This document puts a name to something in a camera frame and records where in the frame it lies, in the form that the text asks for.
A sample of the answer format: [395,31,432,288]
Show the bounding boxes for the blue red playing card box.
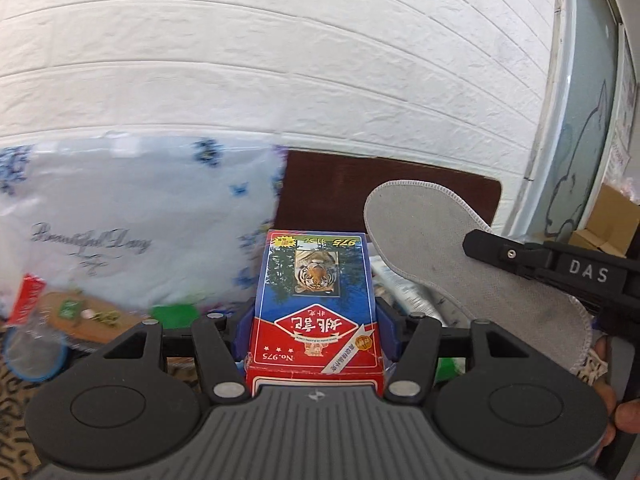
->
[245,230,384,393]

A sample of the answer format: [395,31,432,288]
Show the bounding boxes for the white fabric insole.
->
[367,184,592,373]

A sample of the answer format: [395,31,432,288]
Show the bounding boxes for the packaged brown insoles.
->
[6,274,148,351]

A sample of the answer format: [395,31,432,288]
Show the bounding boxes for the right hand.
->
[577,336,639,458]

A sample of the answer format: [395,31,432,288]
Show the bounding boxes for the cardboard boxes on floor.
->
[568,184,639,258]

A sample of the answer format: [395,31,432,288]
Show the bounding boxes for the green plastic box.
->
[150,304,201,330]

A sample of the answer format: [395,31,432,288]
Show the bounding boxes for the white floral plastic bag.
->
[1,134,288,314]

